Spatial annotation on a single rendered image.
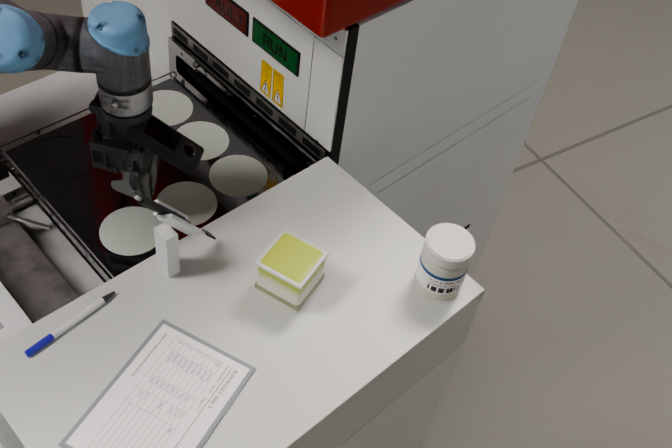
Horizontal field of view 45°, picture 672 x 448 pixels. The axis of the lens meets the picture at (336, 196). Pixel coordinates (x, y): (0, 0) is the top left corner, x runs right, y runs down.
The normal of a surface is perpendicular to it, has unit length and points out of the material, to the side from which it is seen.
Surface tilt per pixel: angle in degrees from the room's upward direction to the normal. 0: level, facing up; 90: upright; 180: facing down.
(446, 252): 0
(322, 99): 90
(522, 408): 0
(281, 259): 0
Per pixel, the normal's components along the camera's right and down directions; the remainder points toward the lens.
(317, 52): -0.73, 0.44
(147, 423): 0.11, -0.68
